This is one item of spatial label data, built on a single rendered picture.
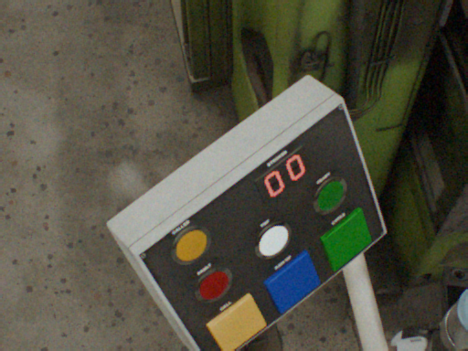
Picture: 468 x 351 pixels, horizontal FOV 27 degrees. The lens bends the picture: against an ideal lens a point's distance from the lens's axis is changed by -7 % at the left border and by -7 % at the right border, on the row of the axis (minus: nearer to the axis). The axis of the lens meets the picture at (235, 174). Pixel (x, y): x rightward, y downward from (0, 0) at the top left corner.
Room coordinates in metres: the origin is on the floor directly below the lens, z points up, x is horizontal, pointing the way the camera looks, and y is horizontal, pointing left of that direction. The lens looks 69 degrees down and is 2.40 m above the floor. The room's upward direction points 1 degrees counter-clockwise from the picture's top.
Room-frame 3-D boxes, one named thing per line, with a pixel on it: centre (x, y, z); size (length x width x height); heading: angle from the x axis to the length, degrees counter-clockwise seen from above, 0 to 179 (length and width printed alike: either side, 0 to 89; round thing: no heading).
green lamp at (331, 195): (0.47, -0.13, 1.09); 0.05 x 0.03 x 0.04; 103
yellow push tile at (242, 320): (0.31, 0.00, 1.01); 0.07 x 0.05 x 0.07; 128
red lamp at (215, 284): (0.34, 0.03, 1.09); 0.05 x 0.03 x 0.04; 103
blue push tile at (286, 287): (0.37, -0.08, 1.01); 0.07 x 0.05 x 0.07; 128
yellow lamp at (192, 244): (0.38, 0.06, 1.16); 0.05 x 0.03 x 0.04; 103
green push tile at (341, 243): (0.43, -0.16, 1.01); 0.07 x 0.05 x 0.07; 128
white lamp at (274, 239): (0.40, -0.05, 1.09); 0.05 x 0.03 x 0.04; 103
